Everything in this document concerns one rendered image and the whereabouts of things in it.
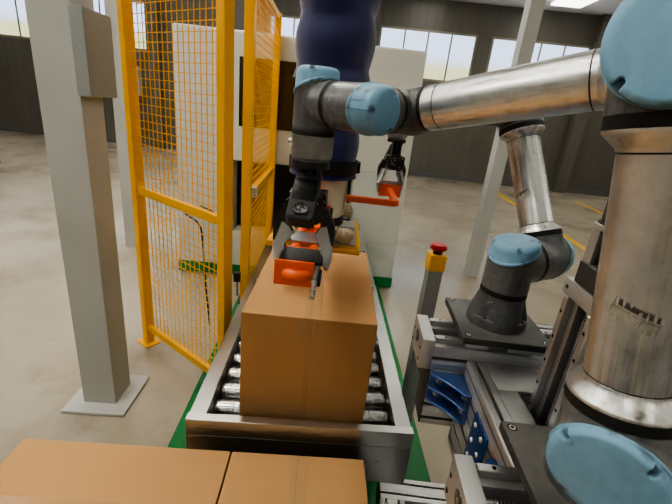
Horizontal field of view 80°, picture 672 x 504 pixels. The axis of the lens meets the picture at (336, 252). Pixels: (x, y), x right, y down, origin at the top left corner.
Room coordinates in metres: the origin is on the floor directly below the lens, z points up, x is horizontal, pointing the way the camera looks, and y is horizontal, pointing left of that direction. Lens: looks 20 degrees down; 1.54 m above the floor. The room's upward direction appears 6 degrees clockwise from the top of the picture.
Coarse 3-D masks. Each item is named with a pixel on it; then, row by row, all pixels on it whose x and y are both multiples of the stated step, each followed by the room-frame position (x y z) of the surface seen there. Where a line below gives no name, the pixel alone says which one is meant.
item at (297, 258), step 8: (288, 248) 0.74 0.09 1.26; (296, 248) 0.75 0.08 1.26; (304, 248) 0.75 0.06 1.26; (312, 248) 0.76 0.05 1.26; (280, 256) 0.69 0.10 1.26; (288, 256) 0.70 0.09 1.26; (296, 256) 0.70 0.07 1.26; (304, 256) 0.71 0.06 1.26; (312, 256) 0.71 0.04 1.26; (280, 264) 0.68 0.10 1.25; (288, 264) 0.68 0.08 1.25; (296, 264) 0.68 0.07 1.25; (304, 264) 0.68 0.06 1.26; (312, 264) 0.68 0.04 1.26; (280, 272) 0.68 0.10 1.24; (312, 272) 0.68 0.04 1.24; (280, 280) 0.68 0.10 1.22; (288, 280) 0.68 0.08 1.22
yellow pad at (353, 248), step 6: (354, 222) 1.43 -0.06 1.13; (354, 228) 1.36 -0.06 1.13; (354, 234) 1.29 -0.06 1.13; (336, 240) 1.20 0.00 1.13; (354, 240) 1.22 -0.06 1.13; (336, 246) 1.16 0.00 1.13; (342, 246) 1.17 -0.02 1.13; (348, 246) 1.17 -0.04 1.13; (354, 246) 1.18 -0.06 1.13; (336, 252) 1.15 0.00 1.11; (342, 252) 1.15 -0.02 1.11; (348, 252) 1.15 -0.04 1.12; (354, 252) 1.15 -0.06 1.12
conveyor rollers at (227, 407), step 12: (240, 348) 1.42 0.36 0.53; (372, 360) 1.45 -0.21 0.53; (228, 372) 1.25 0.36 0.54; (372, 372) 1.36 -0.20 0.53; (228, 384) 1.17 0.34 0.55; (372, 384) 1.27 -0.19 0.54; (228, 396) 1.15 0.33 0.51; (372, 396) 1.19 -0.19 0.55; (216, 408) 1.06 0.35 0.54; (228, 408) 1.07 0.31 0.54; (372, 420) 1.09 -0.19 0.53; (384, 420) 1.09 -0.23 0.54
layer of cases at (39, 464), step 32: (32, 448) 0.83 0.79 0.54; (64, 448) 0.84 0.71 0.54; (96, 448) 0.85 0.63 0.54; (128, 448) 0.87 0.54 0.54; (160, 448) 0.88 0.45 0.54; (0, 480) 0.73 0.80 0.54; (32, 480) 0.74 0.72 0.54; (64, 480) 0.75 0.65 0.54; (96, 480) 0.76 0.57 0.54; (128, 480) 0.77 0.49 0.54; (160, 480) 0.78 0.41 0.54; (192, 480) 0.79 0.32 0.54; (224, 480) 0.80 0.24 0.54; (256, 480) 0.81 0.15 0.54; (288, 480) 0.82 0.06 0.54; (320, 480) 0.83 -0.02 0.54; (352, 480) 0.84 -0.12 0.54
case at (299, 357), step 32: (352, 256) 1.56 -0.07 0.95; (256, 288) 1.17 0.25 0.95; (288, 288) 1.20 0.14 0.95; (320, 288) 1.22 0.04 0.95; (352, 288) 1.25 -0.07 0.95; (256, 320) 1.01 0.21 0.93; (288, 320) 1.01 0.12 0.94; (320, 320) 1.02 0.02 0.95; (352, 320) 1.03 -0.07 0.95; (256, 352) 1.01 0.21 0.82; (288, 352) 1.01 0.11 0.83; (320, 352) 1.02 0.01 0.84; (352, 352) 1.02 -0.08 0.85; (256, 384) 1.01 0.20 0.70; (288, 384) 1.01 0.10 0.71; (320, 384) 1.02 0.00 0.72; (352, 384) 1.02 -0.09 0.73; (256, 416) 1.01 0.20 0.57; (288, 416) 1.01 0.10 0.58; (320, 416) 1.02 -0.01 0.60; (352, 416) 1.02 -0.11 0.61
